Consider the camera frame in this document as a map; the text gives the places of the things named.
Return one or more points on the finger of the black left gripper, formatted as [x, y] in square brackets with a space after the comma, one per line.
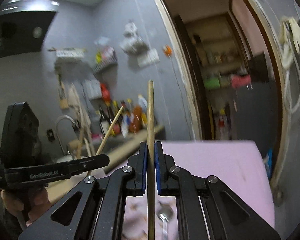
[80, 166]

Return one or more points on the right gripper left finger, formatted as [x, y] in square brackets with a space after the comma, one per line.
[94, 208]

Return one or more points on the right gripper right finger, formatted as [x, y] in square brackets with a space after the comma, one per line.
[206, 207]

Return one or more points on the steel spoon bowl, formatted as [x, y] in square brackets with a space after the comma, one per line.
[165, 213]

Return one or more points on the long wooden chopstick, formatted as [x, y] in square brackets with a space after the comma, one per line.
[150, 163]

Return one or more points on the left hand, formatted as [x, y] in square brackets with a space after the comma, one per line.
[28, 206]

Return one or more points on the steel faucet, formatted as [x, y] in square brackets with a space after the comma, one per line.
[65, 128]

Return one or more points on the pink floral tablecloth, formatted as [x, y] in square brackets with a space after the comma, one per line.
[237, 163]

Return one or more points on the condiment bottles group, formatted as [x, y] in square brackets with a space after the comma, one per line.
[131, 120]

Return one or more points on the dark cabinet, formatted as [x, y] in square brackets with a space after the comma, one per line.
[255, 112]

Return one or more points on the range hood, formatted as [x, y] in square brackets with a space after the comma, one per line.
[24, 24]

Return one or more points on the white rubber glove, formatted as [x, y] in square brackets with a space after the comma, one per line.
[290, 40]

